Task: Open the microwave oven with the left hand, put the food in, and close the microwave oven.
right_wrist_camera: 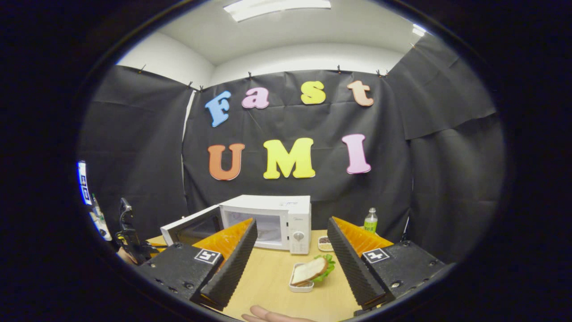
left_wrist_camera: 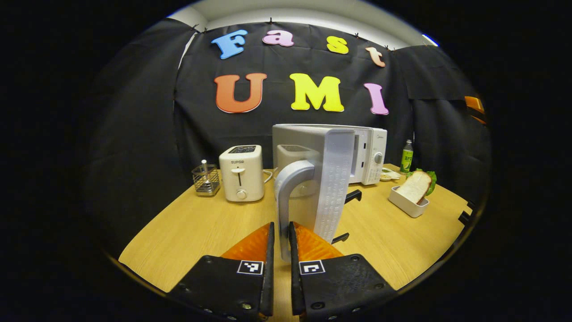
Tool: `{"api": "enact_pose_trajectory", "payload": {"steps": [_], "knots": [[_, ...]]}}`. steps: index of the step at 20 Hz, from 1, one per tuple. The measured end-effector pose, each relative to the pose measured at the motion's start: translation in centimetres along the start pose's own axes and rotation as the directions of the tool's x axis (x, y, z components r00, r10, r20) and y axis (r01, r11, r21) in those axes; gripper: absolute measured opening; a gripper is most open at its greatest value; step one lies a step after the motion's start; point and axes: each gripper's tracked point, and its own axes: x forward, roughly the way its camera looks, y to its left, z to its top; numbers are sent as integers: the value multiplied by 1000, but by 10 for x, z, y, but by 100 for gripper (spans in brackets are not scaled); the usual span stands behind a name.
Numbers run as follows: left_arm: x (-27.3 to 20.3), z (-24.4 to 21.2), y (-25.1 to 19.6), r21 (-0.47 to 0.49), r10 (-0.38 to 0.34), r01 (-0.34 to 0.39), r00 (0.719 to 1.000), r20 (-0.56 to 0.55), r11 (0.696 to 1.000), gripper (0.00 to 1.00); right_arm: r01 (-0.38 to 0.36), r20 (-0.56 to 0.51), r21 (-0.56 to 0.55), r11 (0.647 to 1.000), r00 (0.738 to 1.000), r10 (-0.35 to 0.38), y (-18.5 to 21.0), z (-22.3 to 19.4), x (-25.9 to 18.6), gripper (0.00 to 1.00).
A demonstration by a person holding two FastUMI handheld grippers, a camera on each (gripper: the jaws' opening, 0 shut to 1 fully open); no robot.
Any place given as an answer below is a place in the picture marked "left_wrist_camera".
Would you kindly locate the green drink bottle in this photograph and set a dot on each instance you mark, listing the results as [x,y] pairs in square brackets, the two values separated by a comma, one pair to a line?
[406,158]

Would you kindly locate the white divided snack plate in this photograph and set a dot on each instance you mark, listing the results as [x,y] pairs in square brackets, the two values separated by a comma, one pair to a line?
[389,174]

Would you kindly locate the white toaster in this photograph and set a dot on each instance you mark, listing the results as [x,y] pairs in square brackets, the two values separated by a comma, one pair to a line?
[241,174]

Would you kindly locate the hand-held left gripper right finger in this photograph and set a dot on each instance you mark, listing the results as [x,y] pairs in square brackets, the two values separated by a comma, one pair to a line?
[295,286]

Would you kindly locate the white microwave oven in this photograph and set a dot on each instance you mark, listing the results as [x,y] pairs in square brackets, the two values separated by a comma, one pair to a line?
[330,170]

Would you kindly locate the black backdrop cloth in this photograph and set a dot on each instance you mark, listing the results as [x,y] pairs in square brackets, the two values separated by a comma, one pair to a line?
[134,134]

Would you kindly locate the bread and lettuce sandwich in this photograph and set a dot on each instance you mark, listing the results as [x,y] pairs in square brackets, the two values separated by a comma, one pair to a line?
[415,185]

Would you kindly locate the small ceiling light panel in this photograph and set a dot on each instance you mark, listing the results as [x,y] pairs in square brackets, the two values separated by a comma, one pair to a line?
[430,40]

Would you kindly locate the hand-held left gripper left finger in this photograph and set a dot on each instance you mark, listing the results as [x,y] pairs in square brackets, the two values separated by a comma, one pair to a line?
[270,277]

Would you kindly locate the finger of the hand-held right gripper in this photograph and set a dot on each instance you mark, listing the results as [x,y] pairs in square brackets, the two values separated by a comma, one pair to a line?
[474,106]

